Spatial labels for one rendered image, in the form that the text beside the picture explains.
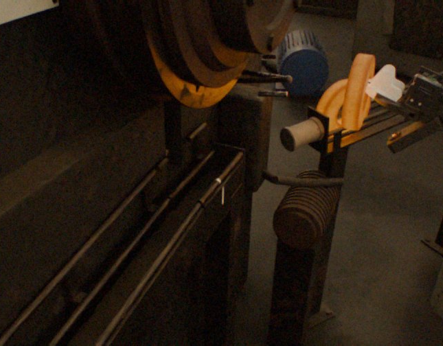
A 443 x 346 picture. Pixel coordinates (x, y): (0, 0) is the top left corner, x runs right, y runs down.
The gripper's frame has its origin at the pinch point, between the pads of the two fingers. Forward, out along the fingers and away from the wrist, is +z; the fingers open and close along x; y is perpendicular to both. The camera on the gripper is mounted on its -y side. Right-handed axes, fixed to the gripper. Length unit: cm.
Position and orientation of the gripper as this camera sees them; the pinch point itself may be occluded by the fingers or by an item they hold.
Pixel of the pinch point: (360, 84)
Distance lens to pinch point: 105.4
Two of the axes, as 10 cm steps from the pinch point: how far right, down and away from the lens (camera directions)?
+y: 2.8, -7.5, -5.9
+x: -4.1, 4.6, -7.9
